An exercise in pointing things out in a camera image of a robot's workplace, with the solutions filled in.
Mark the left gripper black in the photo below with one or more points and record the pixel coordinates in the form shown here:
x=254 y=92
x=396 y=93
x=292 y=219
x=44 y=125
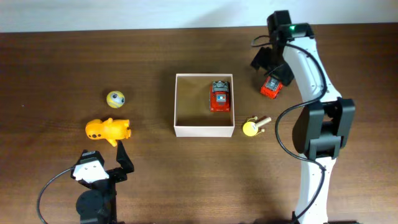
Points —
x=119 y=173

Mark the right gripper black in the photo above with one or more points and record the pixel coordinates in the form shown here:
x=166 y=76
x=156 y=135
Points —
x=259 y=60

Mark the red toy police car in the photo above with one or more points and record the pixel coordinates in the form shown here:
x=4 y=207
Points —
x=271 y=87

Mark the red toy fire truck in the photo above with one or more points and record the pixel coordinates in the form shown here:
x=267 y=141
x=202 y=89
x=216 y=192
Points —
x=219 y=97

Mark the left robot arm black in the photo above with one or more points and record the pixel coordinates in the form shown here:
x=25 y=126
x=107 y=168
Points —
x=97 y=205

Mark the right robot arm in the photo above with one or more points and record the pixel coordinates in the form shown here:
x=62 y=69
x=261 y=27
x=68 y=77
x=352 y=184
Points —
x=322 y=128

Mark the orange toy dog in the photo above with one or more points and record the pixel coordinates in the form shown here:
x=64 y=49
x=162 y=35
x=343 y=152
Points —
x=111 y=130

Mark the yellow face ball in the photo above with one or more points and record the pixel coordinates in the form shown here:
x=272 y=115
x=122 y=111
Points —
x=115 y=99

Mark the yellow wooden rattle drum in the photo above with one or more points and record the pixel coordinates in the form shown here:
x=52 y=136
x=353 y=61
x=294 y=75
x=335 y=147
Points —
x=253 y=126

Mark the white cardboard box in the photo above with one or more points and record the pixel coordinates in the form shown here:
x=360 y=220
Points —
x=192 y=114

